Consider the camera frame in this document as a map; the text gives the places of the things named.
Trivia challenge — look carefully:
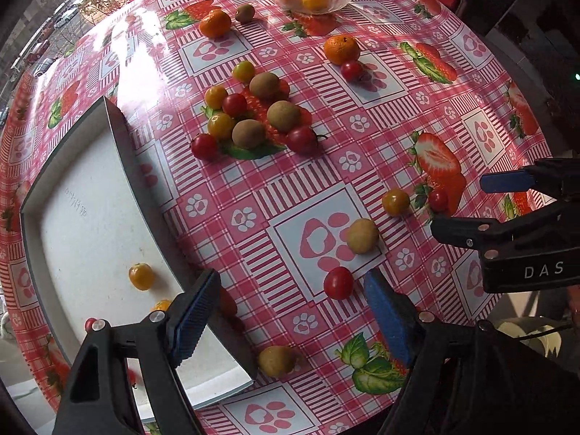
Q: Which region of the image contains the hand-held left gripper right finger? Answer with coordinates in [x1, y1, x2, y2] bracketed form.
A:
[362, 267, 531, 435]

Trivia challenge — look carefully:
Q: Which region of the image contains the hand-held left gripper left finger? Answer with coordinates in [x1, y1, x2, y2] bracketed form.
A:
[52, 268, 222, 435]

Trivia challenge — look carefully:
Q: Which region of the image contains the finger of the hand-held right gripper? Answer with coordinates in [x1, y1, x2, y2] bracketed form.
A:
[479, 158, 580, 200]
[430, 197, 580, 261]

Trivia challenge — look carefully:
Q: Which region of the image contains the dark yellow cherry tomato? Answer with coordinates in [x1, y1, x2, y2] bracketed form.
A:
[381, 189, 411, 217]

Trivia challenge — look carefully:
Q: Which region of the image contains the white rectangular tray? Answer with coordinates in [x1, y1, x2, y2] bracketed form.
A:
[19, 95, 258, 422]

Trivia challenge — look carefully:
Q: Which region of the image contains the white round container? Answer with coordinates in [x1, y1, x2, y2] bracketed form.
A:
[494, 319, 563, 359]

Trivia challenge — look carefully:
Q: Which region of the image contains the pink strawberry print tablecloth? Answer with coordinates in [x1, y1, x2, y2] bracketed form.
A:
[0, 0, 551, 435]

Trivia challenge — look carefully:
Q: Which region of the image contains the yellow-green cherry tomato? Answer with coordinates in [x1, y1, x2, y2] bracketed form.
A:
[232, 60, 257, 84]

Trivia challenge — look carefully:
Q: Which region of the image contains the row of parked cars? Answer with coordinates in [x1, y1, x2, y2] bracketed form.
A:
[7, 0, 130, 80]

